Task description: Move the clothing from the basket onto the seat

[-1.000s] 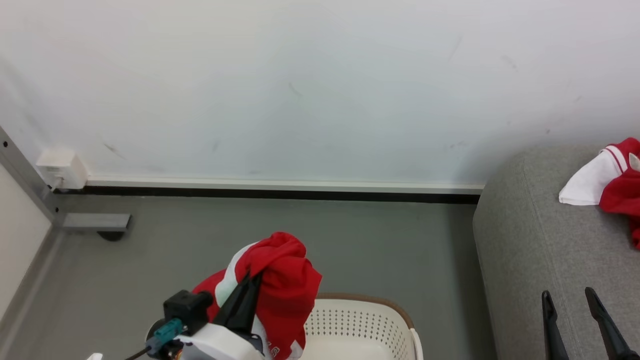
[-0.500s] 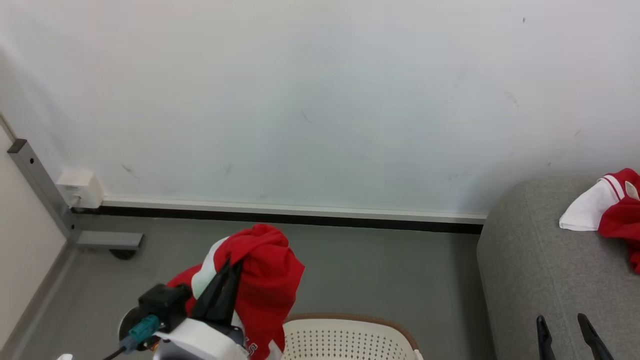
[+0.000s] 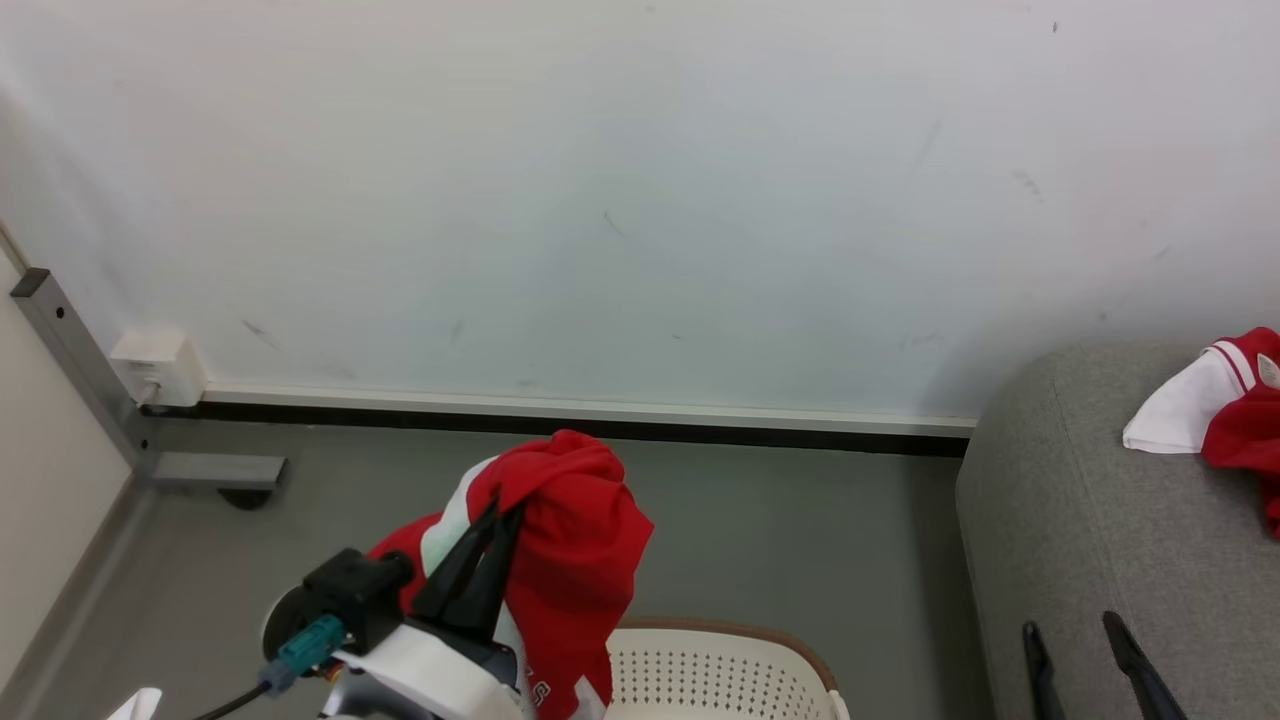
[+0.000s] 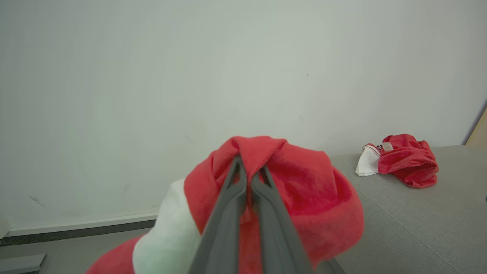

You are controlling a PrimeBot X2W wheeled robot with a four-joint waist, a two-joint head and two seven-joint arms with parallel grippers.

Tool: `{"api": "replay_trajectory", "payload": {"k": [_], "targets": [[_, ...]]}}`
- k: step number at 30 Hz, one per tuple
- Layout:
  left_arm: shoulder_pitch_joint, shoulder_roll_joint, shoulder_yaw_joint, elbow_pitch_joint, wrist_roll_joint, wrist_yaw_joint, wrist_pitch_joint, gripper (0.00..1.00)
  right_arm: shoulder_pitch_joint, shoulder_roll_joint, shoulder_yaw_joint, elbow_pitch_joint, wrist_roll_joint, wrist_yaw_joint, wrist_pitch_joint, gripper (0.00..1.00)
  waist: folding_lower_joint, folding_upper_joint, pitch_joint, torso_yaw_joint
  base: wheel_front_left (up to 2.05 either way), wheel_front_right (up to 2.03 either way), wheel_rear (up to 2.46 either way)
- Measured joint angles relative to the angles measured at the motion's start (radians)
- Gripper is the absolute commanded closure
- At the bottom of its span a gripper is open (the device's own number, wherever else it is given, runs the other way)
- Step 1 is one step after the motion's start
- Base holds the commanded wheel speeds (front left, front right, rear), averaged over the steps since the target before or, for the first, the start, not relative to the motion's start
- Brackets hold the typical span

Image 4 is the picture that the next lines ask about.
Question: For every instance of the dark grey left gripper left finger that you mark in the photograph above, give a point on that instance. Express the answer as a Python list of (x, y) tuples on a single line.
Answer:
[(224, 228)]

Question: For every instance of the light wooden panel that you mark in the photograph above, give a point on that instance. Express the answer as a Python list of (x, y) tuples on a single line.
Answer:
[(478, 133)]

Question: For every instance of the grey flat floor block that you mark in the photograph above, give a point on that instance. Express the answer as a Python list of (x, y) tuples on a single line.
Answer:
[(21, 264)]

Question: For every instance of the plain red white garment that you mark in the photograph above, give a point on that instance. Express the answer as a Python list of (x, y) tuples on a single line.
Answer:
[(409, 163)]

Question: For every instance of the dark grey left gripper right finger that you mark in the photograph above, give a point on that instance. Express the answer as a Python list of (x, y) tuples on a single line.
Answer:
[(274, 232)]

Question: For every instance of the white black baseboard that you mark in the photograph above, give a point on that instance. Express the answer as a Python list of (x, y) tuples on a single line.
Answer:
[(76, 228)]

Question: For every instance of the red jersey black lettering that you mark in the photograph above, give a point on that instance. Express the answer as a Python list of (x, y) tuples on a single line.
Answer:
[(315, 198)]

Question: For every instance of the grey fabric sofa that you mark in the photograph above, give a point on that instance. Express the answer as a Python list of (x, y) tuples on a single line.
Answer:
[(418, 228)]

